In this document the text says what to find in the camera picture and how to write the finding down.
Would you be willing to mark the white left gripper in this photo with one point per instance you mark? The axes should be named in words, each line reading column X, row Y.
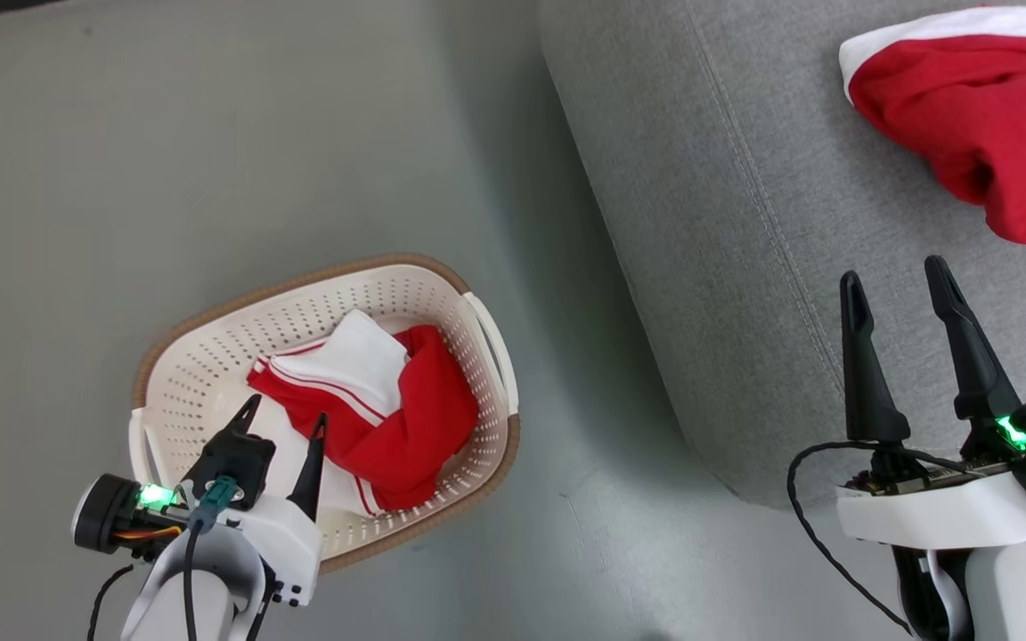
column 290, row 552

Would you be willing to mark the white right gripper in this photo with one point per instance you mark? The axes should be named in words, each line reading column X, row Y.
column 932, row 516

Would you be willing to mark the red white striped garment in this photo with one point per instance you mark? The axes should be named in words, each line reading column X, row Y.
column 415, row 418

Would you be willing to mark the red garment with white band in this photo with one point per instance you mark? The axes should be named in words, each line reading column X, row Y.
column 967, row 116

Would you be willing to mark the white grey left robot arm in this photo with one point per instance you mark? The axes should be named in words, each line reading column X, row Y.
column 210, row 605

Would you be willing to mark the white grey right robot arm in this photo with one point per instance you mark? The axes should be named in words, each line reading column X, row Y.
column 1012, row 596

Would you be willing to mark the grey fabric sofa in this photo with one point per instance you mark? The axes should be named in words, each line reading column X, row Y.
column 745, row 223

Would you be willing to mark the white perforated laundry basket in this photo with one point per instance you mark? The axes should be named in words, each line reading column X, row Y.
column 210, row 356

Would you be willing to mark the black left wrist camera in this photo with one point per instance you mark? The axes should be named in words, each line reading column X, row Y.
column 96, row 521

